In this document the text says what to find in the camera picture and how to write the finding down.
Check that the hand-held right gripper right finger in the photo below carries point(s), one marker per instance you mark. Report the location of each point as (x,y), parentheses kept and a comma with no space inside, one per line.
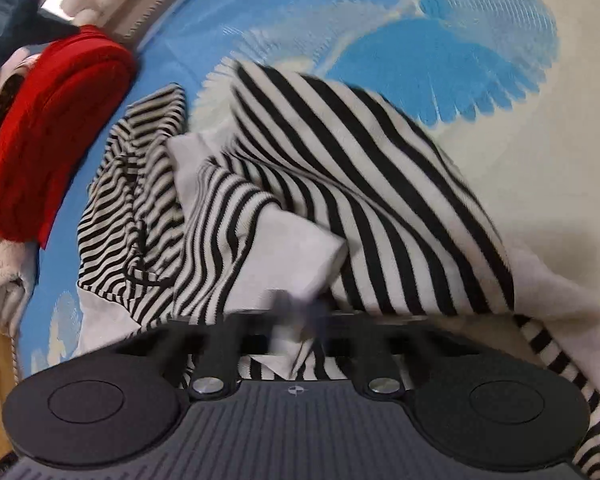
(375,350)

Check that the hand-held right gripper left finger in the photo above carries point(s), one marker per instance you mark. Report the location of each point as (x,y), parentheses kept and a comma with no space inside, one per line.
(225,345)

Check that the black and white striped shirt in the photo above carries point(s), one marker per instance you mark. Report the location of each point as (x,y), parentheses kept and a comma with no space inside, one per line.
(355,160)

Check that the beige folded cloth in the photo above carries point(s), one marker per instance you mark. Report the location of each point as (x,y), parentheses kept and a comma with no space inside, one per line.
(0,280)

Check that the red folded cloth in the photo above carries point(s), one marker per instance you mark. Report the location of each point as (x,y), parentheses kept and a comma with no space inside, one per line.
(55,135)

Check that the blue and white patterned mat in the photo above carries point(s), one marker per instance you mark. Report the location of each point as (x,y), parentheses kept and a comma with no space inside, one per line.
(430,60)

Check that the beige padded headboard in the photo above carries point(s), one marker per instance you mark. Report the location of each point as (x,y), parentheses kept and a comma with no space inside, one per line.
(140,20)

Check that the dark blue plush toy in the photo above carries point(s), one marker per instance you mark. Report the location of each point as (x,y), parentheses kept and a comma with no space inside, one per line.
(25,25)

